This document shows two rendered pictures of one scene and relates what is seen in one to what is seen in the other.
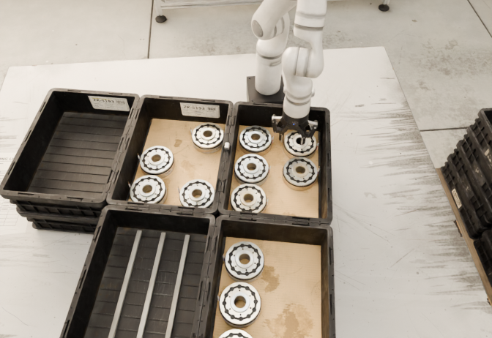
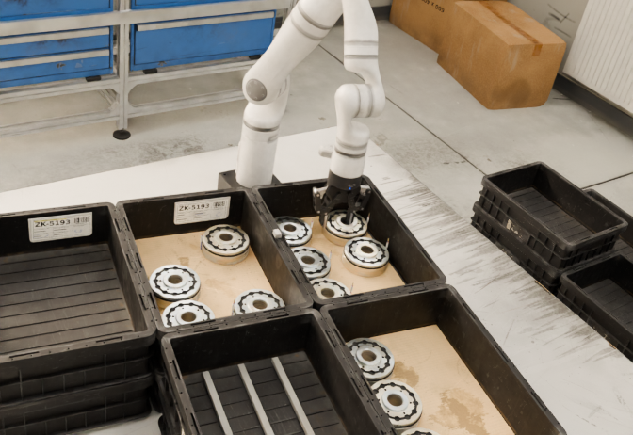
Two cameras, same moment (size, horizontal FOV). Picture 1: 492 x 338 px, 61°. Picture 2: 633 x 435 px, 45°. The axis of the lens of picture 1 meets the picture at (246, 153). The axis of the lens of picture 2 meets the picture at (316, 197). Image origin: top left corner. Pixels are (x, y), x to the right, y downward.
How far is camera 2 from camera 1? 0.81 m
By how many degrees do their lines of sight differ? 31
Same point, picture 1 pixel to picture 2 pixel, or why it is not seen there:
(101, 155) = (77, 301)
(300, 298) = (451, 382)
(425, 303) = (559, 368)
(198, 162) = (228, 276)
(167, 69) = (76, 194)
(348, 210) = not seen: hidden behind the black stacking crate
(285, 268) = (413, 359)
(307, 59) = (369, 93)
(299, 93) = (360, 139)
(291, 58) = (352, 95)
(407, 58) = not seen: hidden behind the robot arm
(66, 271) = not seen: outside the picture
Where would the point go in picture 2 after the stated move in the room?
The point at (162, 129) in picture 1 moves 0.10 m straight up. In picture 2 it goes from (149, 250) to (151, 213)
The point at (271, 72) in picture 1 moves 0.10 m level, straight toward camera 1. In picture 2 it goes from (269, 152) to (284, 174)
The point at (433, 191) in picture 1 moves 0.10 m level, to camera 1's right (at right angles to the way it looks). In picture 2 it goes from (496, 258) to (524, 250)
